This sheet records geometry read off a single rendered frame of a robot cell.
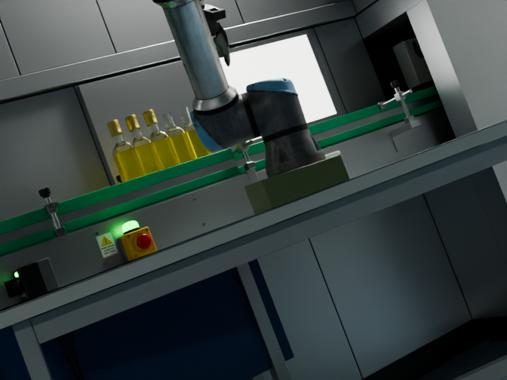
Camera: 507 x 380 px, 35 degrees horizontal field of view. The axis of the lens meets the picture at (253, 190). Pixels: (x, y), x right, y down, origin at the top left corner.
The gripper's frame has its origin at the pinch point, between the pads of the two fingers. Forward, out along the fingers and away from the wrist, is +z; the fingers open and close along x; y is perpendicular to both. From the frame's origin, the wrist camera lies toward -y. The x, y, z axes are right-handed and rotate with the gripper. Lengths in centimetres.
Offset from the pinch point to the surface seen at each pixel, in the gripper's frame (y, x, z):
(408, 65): 40, -102, 9
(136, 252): 8, 39, 41
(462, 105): 10, -90, 33
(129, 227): 9, 38, 34
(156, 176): 16.3, 22.5, 22.9
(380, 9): 30, -90, -12
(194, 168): 16.3, 10.7, 23.9
